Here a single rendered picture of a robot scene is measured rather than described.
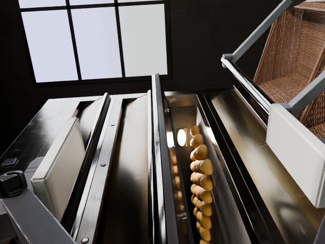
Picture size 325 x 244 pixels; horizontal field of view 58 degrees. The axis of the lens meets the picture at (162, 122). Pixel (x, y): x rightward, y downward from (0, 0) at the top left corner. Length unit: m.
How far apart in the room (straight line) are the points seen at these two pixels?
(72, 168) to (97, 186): 0.90
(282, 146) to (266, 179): 0.93
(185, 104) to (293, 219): 1.07
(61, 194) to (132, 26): 2.97
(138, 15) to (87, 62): 0.71
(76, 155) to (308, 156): 0.13
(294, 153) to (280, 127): 0.02
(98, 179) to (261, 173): 0.60
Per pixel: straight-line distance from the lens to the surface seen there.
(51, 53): 3.29
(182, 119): 1.88
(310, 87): 0.70
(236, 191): 1.04
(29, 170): 0.17
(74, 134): 0.19
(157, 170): 0.87
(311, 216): 0.99
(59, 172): 0.16
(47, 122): 1.65
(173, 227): 0.70
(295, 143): 0.18
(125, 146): 1.32
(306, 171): 0.17
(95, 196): 1.04
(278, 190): 1.08
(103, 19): 3.13
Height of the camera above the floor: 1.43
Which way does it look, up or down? 1 degrees down
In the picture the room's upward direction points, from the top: 94 degrees counter-clockwise
